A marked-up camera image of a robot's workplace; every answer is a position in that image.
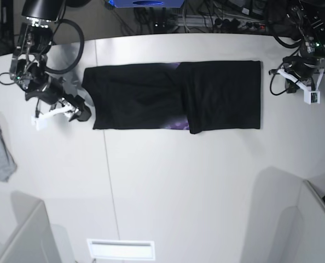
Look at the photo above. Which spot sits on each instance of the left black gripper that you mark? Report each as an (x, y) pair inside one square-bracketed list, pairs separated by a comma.
[(301, 68)]

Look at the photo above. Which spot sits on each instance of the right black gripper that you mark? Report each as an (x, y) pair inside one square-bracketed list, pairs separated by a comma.
[(51, 91)]

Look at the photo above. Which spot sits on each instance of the black T-shirt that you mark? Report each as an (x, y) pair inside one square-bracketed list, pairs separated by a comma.
[(193, 96)]

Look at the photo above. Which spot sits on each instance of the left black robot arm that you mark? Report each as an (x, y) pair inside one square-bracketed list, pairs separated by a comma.
[(308, 27)]

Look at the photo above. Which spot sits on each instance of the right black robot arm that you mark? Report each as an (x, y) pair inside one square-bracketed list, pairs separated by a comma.
[(28, 68)]

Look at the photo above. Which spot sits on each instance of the white power strip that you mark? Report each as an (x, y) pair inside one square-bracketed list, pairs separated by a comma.
[(213, 22)]

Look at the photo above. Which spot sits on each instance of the blue device box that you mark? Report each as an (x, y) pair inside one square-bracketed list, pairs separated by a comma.
[(146, 3)]

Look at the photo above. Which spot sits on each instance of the white partition panel left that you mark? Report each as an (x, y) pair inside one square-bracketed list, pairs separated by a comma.
[(25, 232)]

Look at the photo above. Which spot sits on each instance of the white partition panel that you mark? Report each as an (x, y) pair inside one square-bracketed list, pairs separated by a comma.
[(301, 230), (25, 232)]

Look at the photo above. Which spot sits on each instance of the white partition panel right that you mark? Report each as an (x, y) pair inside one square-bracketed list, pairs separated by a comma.
[(301, 230)]

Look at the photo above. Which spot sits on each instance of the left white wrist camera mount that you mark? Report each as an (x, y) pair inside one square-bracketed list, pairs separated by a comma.
[(309, 85)]

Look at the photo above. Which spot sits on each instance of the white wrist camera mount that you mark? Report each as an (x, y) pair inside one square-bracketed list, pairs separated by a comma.
[(39, 119), (309, 85)]

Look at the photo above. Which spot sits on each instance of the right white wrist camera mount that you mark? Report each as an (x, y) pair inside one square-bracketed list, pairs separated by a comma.
[(39, 119)]

